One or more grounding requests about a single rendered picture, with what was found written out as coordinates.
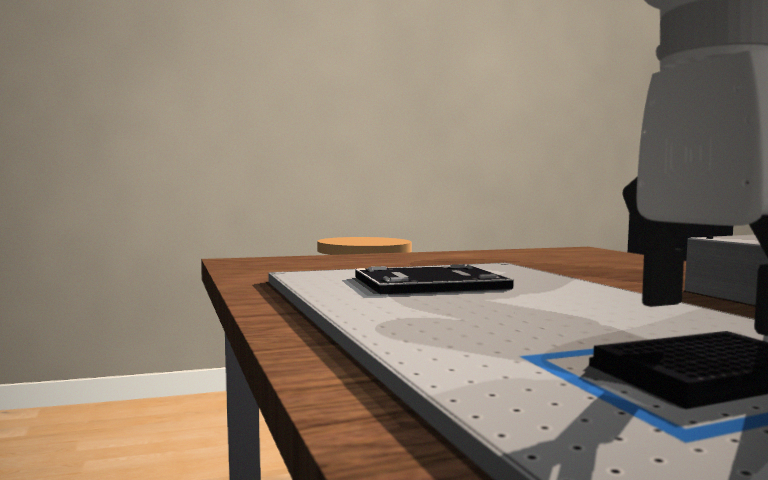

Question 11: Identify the blue tape outline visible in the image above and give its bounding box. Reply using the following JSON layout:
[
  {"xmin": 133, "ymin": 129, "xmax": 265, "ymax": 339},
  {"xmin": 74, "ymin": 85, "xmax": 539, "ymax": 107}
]
[{"xmin": 519, "ymin": 349, "xmax": 768, "ymax": 443}]

